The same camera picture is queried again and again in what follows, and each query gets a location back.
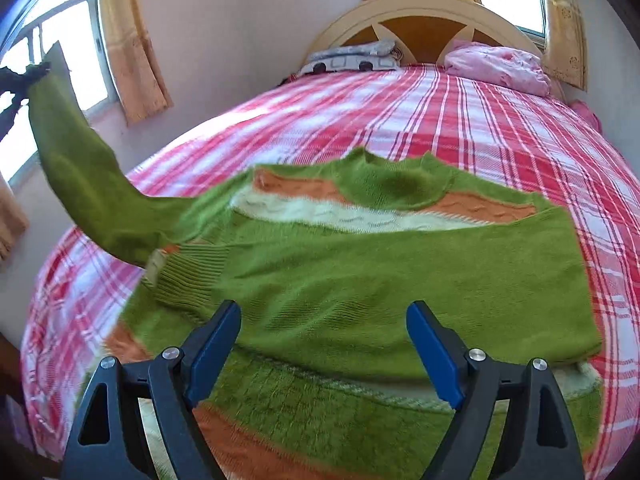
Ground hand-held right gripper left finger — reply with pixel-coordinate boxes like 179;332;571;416
60;300;243;480

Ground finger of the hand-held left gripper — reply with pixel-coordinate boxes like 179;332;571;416
0;62;51;136

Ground pink pillow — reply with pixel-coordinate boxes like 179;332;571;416
445;42;551;97

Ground red plaid bed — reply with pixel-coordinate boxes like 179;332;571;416
20;62;640;480

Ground side window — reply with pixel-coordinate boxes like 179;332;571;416
0;0;111;186

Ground grey patterned pillow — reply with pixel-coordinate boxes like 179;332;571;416
300;40;401;76

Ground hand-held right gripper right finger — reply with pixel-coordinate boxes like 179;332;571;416
406;301;586;480

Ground pink cloth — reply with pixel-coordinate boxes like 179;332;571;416
570;100;603;133

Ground green knit sweater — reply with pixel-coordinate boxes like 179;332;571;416
27;62;603;480

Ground cream wooden headboard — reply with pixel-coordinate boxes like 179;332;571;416
300;0;546;73

